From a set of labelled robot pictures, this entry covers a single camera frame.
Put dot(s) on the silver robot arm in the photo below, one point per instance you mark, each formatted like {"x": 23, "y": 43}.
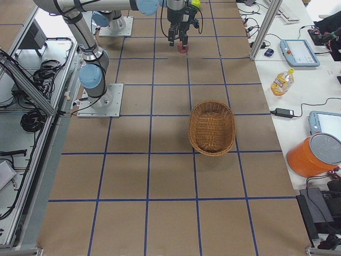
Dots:
{"x": 72, "y": 13}
{"x": 112, "y": 19}

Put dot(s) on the black power adapter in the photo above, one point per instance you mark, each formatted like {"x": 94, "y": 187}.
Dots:
{"x": 280, "y": 112}

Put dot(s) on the dark blue small pouch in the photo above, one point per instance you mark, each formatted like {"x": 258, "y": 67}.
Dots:
{"x": 269, "y": 52}

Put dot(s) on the black laptop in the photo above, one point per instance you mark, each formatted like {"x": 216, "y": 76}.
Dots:
{"x": 316, "y": 215}

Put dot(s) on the yellow drink bottle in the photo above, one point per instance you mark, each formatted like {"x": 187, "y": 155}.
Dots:
{"x": 282, "y": 82}

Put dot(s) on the orange bucket with grey lid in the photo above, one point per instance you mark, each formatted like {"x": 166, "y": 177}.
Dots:
{"x": 317, "y": 154}

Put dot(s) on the aluminium frame post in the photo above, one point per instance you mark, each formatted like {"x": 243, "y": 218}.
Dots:
{"x": 267, "y": 21}

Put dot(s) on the woven wicker basket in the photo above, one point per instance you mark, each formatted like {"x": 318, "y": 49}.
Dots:
{"x": 212, "y": 129}

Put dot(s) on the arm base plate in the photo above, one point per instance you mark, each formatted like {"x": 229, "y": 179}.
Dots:
{"x": 126, "y": 32}
{"x": 109, "y": 105}

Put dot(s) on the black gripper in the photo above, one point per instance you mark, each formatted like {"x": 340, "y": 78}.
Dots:
{"x": 176, "y": 16}

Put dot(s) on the red apple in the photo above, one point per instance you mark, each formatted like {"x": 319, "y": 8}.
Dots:
{"x": 182, "y": 48}

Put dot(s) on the blue teach pendant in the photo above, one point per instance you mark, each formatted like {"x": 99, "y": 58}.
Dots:
{"x": 324, "y": 122}
{"x": 298, "y": 53}

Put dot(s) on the green apple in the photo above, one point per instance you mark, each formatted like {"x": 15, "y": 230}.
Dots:
{"x": 196, "y": 3}

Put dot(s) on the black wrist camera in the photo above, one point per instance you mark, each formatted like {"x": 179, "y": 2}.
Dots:
{"x": 195, "y": 23}

